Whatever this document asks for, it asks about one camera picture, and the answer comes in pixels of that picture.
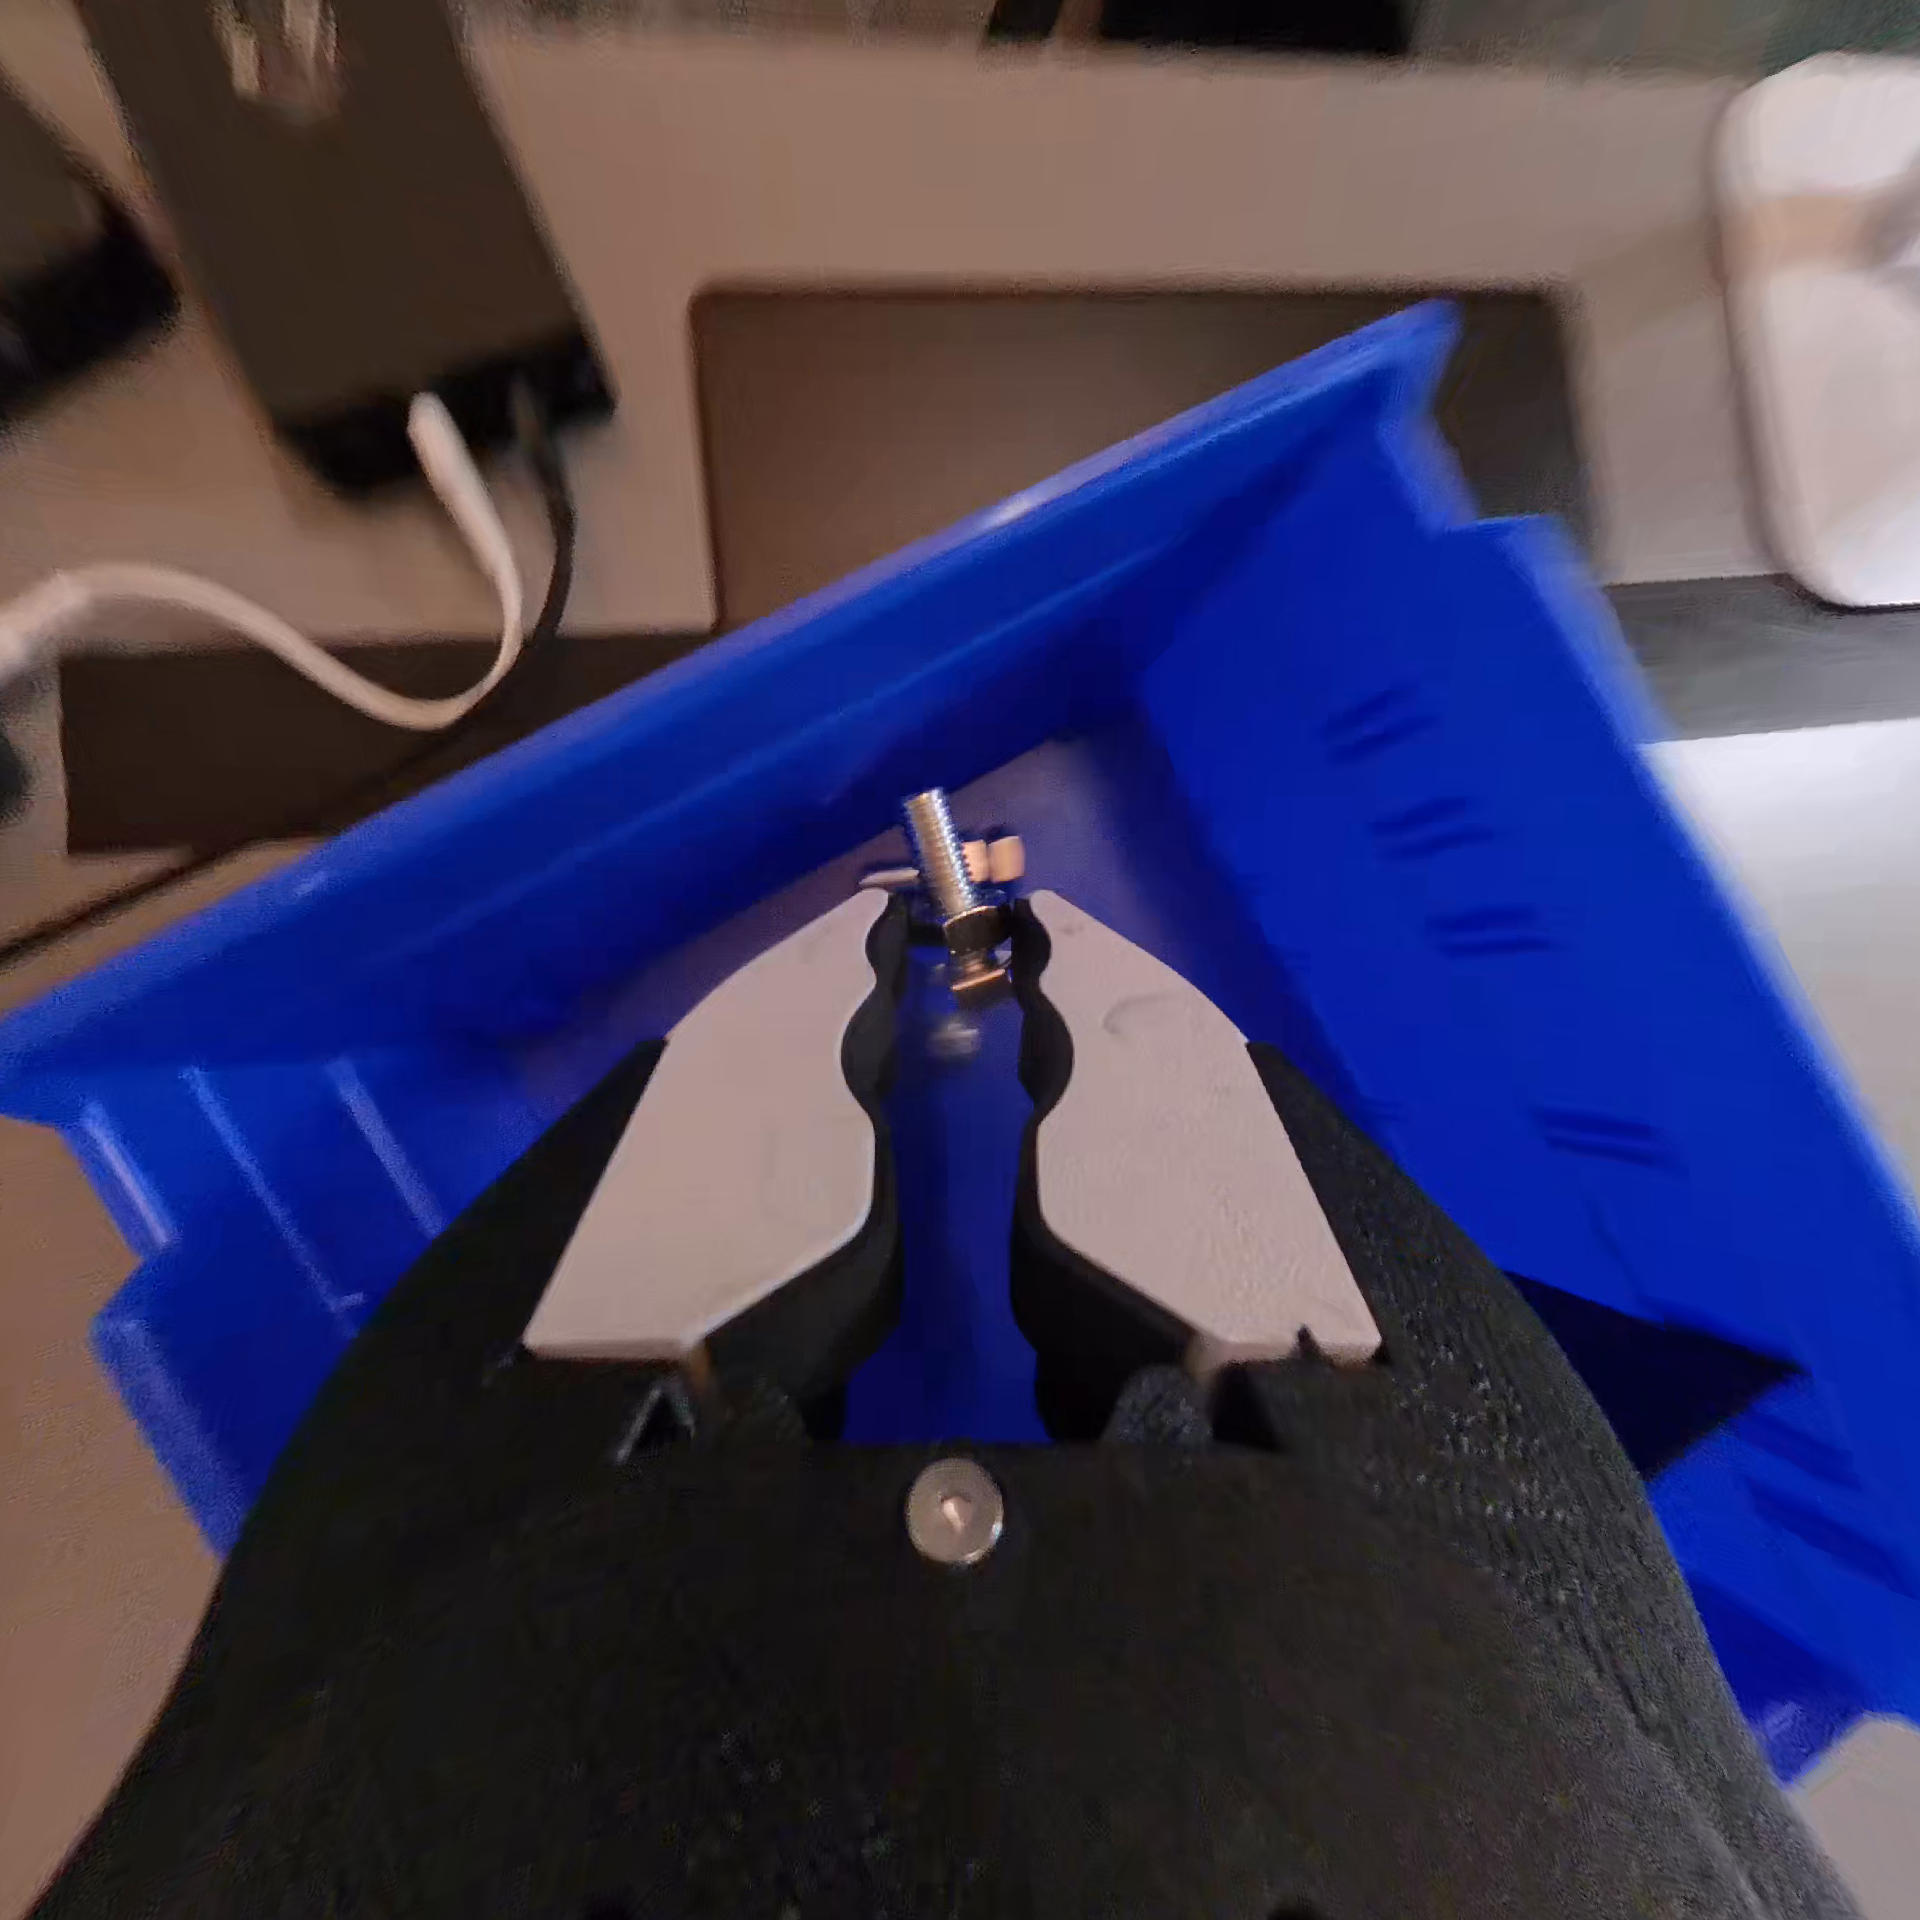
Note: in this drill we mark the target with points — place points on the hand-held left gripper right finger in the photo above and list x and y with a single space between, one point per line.
1169 1170

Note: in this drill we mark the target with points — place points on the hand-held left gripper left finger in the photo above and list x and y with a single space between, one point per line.
718 1170

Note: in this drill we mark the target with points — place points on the silver hex bolt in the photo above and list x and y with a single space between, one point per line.
938 848

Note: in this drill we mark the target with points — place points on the blue plastic bin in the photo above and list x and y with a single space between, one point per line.
746 749

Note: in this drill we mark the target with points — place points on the silver wing bolt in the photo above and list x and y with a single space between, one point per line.
999 855

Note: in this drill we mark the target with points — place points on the white stand base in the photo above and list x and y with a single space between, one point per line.
1830 374

